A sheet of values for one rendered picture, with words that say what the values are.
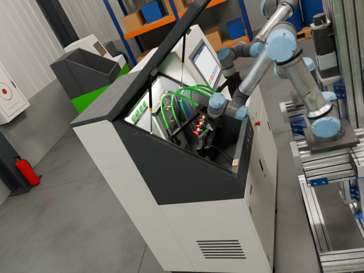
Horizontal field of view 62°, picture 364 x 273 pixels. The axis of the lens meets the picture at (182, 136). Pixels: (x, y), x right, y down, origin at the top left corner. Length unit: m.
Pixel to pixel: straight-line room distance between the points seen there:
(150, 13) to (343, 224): 6.05
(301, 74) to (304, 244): 1.52
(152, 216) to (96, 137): 0.69
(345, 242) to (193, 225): 0.97
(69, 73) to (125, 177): 3.83
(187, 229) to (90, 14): 7.62
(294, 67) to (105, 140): 1.10
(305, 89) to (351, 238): 1.21
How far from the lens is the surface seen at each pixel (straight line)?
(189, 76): 2.24
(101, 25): 9.03
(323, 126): 1.47
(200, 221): 2.06
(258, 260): 2.27
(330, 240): 2.31
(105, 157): 1.95
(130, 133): 1.74
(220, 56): 1.75
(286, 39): 1.30
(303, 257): 2.51
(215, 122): 1.67
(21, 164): 5.31
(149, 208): 2.12
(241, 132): 2.10
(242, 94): 1.59
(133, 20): 7.42
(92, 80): 5.53
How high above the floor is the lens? 2.02
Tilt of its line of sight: 27 degrees down
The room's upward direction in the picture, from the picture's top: 24 degrees counter-clockwise
